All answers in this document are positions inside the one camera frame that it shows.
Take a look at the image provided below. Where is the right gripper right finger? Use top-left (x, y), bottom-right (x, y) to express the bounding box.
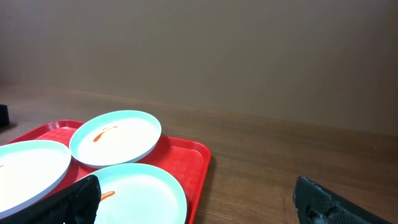
top-left (293, 176), bottom-right (391, 224)

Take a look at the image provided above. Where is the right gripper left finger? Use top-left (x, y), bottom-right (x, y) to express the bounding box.
top-left (1, 175), bottom-right (101, 224)

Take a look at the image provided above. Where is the light blue plate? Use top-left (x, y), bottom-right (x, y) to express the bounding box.
top-left (68, 110), bottom-right (162, 169)
top-left (93, 163), bottom-right (188, 224)
top-left (1, 140), bottom-right (72, 218)

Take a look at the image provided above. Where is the black metal tray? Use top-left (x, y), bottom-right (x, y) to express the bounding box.
top-left (0, 105), bottom-right (10, 128)

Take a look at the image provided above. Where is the red plastic tray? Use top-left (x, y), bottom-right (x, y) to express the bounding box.
top-left (8, 119), bottom-right (211, 224)

